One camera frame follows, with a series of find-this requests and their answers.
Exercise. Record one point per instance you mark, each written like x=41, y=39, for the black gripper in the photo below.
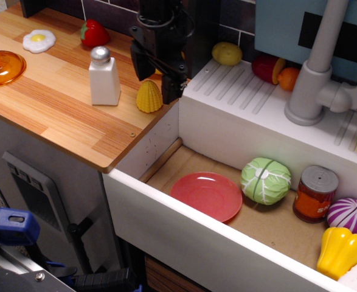
x=159, y=46

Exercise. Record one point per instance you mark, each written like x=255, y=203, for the yellow toy corn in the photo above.
x=149, y=97

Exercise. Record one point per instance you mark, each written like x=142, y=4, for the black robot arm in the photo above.
x=203, y=21

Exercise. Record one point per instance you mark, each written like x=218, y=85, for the pink plastic plate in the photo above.
x=210, y=193

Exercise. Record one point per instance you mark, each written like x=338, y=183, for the yellow toy lemon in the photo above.
x=158, y=72

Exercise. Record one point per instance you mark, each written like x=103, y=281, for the white salt shaker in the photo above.
x=104, y=77

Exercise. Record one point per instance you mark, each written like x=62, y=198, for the yellow toy potato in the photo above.
x=227, y=53

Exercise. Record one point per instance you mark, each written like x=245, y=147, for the red toy strawberry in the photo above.
x=93, y=34

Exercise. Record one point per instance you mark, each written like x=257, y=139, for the red toy apple half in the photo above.
x=268, y=67

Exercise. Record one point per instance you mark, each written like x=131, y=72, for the toy fried egg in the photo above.
x=38, y=41

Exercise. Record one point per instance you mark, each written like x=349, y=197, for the orange toy fruit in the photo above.
x=287, y=78

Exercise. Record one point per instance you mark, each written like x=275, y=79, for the white toy sink basin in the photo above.
x=227, y=117

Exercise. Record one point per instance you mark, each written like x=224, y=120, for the green toy cabbage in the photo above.
x=265, y=181

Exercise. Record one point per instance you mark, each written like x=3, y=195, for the grey toy faucet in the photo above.
x=314, y=88

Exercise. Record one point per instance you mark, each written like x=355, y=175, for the orange transparent pot lid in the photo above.
x=12, y=66

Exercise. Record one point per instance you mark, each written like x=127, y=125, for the grey toy oven door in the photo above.
x=40, y=195

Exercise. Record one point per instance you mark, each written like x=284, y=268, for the orange toy sauce can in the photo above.
x=315, y=192

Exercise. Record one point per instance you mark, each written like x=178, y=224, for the blue clamp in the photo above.
x=18, y=227

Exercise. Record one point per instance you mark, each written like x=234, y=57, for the purple toy onion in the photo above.
x=343, y=214

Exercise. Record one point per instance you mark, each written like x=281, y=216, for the yellow toy bell pepper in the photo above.
x=338, y=252

